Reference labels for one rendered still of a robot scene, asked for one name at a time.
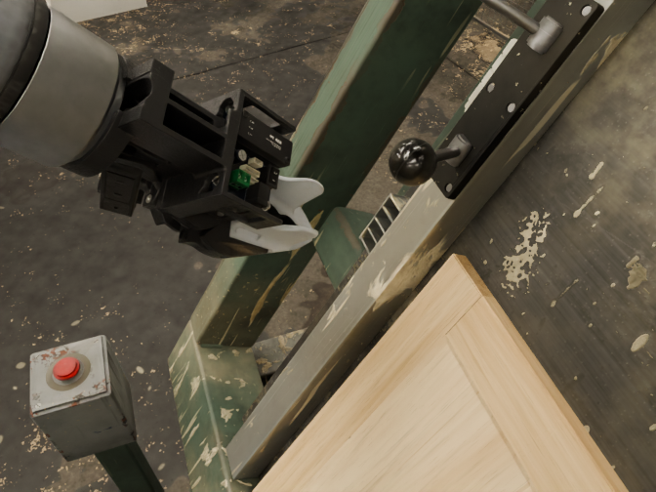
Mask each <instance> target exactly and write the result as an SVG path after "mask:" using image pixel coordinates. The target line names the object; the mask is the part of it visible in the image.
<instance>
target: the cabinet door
mask: <svg viewBox="0 0 656 492"><path fill-rule="evenodd" d="M252 492H629V491H628V489H627V488H626V486H625V485H624V483H623V482H622V480H621V479H620V478H619V476H618V475H617V473H616V472H615V471H614V470H613V468H612V467H611V466H610V464H609V463H608V461H607V460H606V458H605V457H604V455H603V454H602V453H601V451H600V450H599V448H598V447H597V445H596V444H595V442H594V441H593V439H592V438H591V436H590V435H589V433H588V432H587V430H586V429H585V428H584V426H583V425H582V423H581V422H580V420H579V419H578V417H577V416H576V415H575V413H574V412H573V410H572V409H571V407H570V406H569V404H568V403H567V402H566V400H565V399H564V397H563V396H562V394H561V393H560V391H559V390H558V389H557V387H556V386H555V384H554V382H553V381H552V379H551V378H550V377H549V375H548V374H547V372H546V371H545V369H544V368H543V366H542V365H541V364H540V362H539V361H538V359H537V358H536V356H535V355H534V353H533V352H532V351H531V349H530V348H529V346H528V345H527V344H526V343H525V341H524V340H523V339H522V337H521V336H520V334H519V333H518V331H517V330H516V328H515V327H514V326H513V324H512V322H511V321H510V319H509V318H508V316H507V315H506V314H505V312H504V311H503V309H502V308H501V306H500V305H499V303H498V302H497V301H496V299H495V298H494V296H493V295H492V293H491V292H490V290H489V289H488V288H487V286H486V285H485V283H484V282H483V280H482V279H481V278H480V276H479V275H478V273H477V272H476V270H475V269H474V267H473V266H472V264H471V263H470V261H469V260H468V258H467V257H466V256H463V255H458V254H452V256H451V257H450V258H449V259H448V260H447V262H446V263H445V264H444V265H443V266H442V267H441V269H440V270H439V271H438V272H437V273H436V275H435V276H434V277H433V278H432V279H431V280H430V282H429V283H428V284H427V285H426V287H425V288H424V289H423V290H422V291H421V293H420V294H419V295H418V296H417V297H416V298H415V300H414V301H413V302H412V303H411V304H410V306H409V307H408V308H407V309H406V310H405V311H404V312H403V313H402V314H401V315H400V316H399V318H398V319H397V320H396V321H395V322H394V323H393V325H392V326H391V327H390V328H389V330H388V331H387V333H386V334H385V335H384V336H383V338H382V339H381V340H380V341H379V342H378V343H377V344H376V345H375V346H374V347H373V348H372V350H371V351H370V352H369V353H368V354H367V356H366V357H365V358H364V359H363V360H362V361H361V363H360V364H359V365H358V366H357V367H356V369H355V370H354V371H353V372H352V373H351V375H350V376H349V377H348V378H347V379H346V381H345V382H344V383H343V384H342V385H341V387H340V388H339V389H338V390H337V391H336V392H335V394H334V395H333V396H332V397H331V398H330V400H329V401H328V402H327V403H326V404H325V405H324V407H323V408H322V409H321V410H320V411H319V413H318V414H317V415H316V416H315V417H314V418H313V420H312V421H311V422H310V423H309V424H308V426H307V427H306V428H305V429H304V430H303V432H302V433H301V434H300V435H299V436H298V438H297V439H296V440H295V441H294V442H293V443H292V445H291V446H290V447H289V448H288V449H287V451H286V452H285V453H284V454H283V455H282V457H281V458H280V459H279V460H278V461H277V462H276V464H275V465H274V466H273V467H272V468H271V470H270V471H269V472H268V473H267V474H266V476H265V477H264V478H263V479H262V480H261V482H260V483H259V484H258V485H257V486H256V487H255V489H254V490H253V491H252Z"/></svg>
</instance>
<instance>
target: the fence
mask: <svg viewBox="0 0 656 492"><path fill-rule="evenodd" d="M595 1H596V2H597V3H599V4H600V5H601V6H603V7H604V11H603V13H602V14H601V16H600V17H599V18H598V19H597V21H596V22H595V23H594V25H593V26H592V27H591V29H590V30H589V31H588V32H587V34H586V35H585V36H584V37H583V39H582V40H581V41H580V42H579V44H578V45H577V46H576V47H575V49H574V50H573V51H572V53H571V54H570V55H569V56H568V58H567V59H566V60H565V61H564V63H563V64H562V65H561V66H560V68H559V69H558V70H557V71H556V73H555V74H554V75H553V77H552V78H551V79H550V81H549V82H548V83H547V84H546V86H545V87H544V88H543V89H542V91H541V92H540V93H539V94H538V96H537V97H536V98H535V99H534V101H533V102H532V103H531V104H530V105H529V106H528V107H527V109H526V110H525V111H524V112H523V114H522V115H521V116H520V117H519V119H518V120H517V121H516V122H515V124H514V125H513V126H512V128H511V129H510V130H509V131H508V133H507V134H506V135H505V137H504V138H503V139H502V140H501V142H500V143H499V144H498V145H497V147H496V148H495V149H494V150H493V152H492V153H491V154H490V155H489V157H488V158H487V159H486V160H485V162H484V163H483V164H482V166H481V167H480V168H479V169H478V171H477V172H476V173H475V174H474V176H473V177H472V178H471V180H470V181H469V182H468V183H467V185H466V186H465V187H464V189H463V190H462V191H461V192H460V194H459V195H458V196H457V197H456V199H454V200H451V199H448V198H446V197H445V196H444V195H443V193H442V192H441V191H440V189H439V188H438V186H437V185H436V184H435V182H434V181H433V180H432V178H430V179H429V180H428V181H427V182H426V183H424V184H421V185H420V186H419V187H418V189H417V190H416V191H415V193H414V194H413V195H412V197H411V198H410V199H409V201H408V202H407V204H406V205H405V206H404V208H403V209H402V210H401V212H400V213H399V214H398V216H397V217H396V218H395V220H394V221H393V222H392V224H391V225H390V227H389V228H388V230H387V231H386V232H385V234H384V235H383V236H382V238H381V239H380V240H379V242H378V243H377V244H376V246H375V247H374V249H373V250H372V251H371V253H370V254H369V255H368V257H367V258H366V259H365V261H364V262H363V263H362V265H361V266H360V267H359V269H358V270H357V272H356V273H355V274H354V276H353V277H352V278H351V280H350V281H349V282H348V284H347V285H346V287H345V288H344V289H343V291H342V292H341V293H340V295H339V296H338V298H337V299H336V300H335V302H334V303H333V304H332V305H331V306H330V307H329V309H328V310H327V311H326V313H325V314H324V315H323V317H322V318H321V320H320V321H319V322H318V324H317V325H316V326H315V328H314V329H313V330H312V332H311V333H310V334H309V336H308V337H307V339H306V340H305V342H304V343H303V344H302V346H301V347H300V348H299V350H298V351H297V352H296V354H295V355H294V356H293V358H292V359H291V360H290V362H289V363H288V365H287V366H286V367H285V369H284V370H283V371H282V373H281V374H280V375H279V377H278V378H277V379H276V381H275V382H274V383H273V385H272V386H271V388H270V389H269V390H268V392H267V393H266V395H265V396H264V397H263V399H262V400H261V401H260V403H259V404H258V405H257V407H256V408H255V410H254V411H253V412H252V414H251V415H250V416H249V418H248V419H247V420H246V422H245V423H244V424H243V426H242V427H241V428H240V430H239V431H238V433H237V434H236V435H235V437H234V438H233V439H232V441H231V442H230V443H229V445H228V446H227V447H226V449H225V450H226V453H227V457H228V461H229V466H230V470H231V474H232V478H233V479H243V478H253V477H258V476H259V475H260V473H261V472H262V471H263V470H264V469H265V467H266V466H267V465H268V464H269V462H270V461H271V460H272V459H273V458H274V456H275V455H276V454H277V453H278V452H279V450H280V449H281V448H282V447H283V446H284V445H285V443H286V442H287V441H288V440H289V439H290V437H291V436H292V435H293V434H294V433H295V431H296V430H297V429H298V428H299V427H300V425H301V424H302V423H303V422H304V421H305V419H306V418H307V417H308V416H309V414H310V413H311V412H312V411H313V410H314V408H315V407H316V406H317V405H318V404H319V402H320V401H321V400H322V399H323V398H324V396H325V395H326V394H327V393H328V392H329V390H330V389H331V388H332V387H333V386H334V385H335V384H336V383H337V382H338V381H339V379H340V378H341V377H342V376H343V375H344V373H345V372H346V371H347V370H348V369H349V367H350V366H351V364H352V363H353V361H354V360H355V359H356V358H357V357H358V356H359V355H360V354H361V353H362V352H363V350H364V349H365V348H366V347H367V346H368V344H369V343H370V342H371V341H372V340H373V338H374V337H375V336H376V335H377V334H378V332H379V331H380V330H381V329H382V328H383V326H384V325H385V324H386V323H387V322H388V320H389V319H390V318H391V317H392V315H393V314H394V313H395V312H396V311H397V309H398V308H399V307H400V306H401V305H402V303H403V302H404V301H405V300H406V299H407V297H408V296H409V295H410V294H411V293H412V291H413V290H414V289H415V288H416V287H417V285H418V284H419V283H420V282H421V281H422V279H423V278H424V277H425V276H426V275H427V273H428V272H429V271H430V270H431V268H432V267H433V266H434V265H435V264H436V262H437V261H438V260H439V259H440V258H441V256H442V255H443V254H444V253H445V252H446V250H447V249H448V248H449V247H450V246H451V244H452V243H453V242H454V241H455V240H456V238H457V237H458V236H459V235H460V234H461V232H462V231H463V230H464V229H465V228H466V226H467V225H468V224H469V223H470V222H471V220H472V219H473V218H474V217H475V215H476V214H477V213H478V212H479V211H480V209H481V208H482V207H483V206H484V205H485V203H486V202H487V201H488V200H489V199H490V197H491V196H492V195H493V194H494V193H495V191H496V190H497V189H498V188H499V187H500V185H501V184H502V183H503V182H504V181H505V179H506V178H507V177H508V176H509V175H510V173H511V172H512V171H513V170H514V168H515V167H516V166H517V165H518V164H519V162H520V161H521V160H522V159H523V158H524V156H525V155H526V154H527V153H528V152H529V150H530V149H531V148H532V147H533V146H534V144H535V143H536V142H537V141H538V140H539V139H540V138H541V137H542V136H543V135H544V133H545V132H546V131H547V130H548V129H549V127H550V126H551V125H552V124H553V123H554V121H555V120H556V118H557V117H558V115H559V114H560V113H561V112H562V111H563V110H564V109H565V108H566V107H567V106H568V104H569V103H570V102H571V101H572V100H573V98H574V97H575V96H576V95H577V94H578V92H579V91H580V90H581V89H582V88H583V86H584V85H585V84H586V83H587V82H588V80H589V79H590V78H591V77H592V76H593V74H594V73H595V72H596V71H597V69H598V68H599V67H600V66H601V65H602V63H603V62H604V61H605V60H606V59H607V57H608V56H609V55H610V54H611V53H612V51H613V50H614V49H615V48H616V47H617V45H618V44H619V43H620V42H621V41H622V39H623V38H624V37H625V36H626V35H627V33H628V32H629V31H630V30H631V29H632V27H633V26H634V25H635V24H636V22H637V21H638V20H639V19H640V18H641V16H642V15H643V14H644V13H645V12H646V10H647V9H648V8H649V7H650V6H651V4H652V3H653V2H654V1H655V0H595Z"/></svg>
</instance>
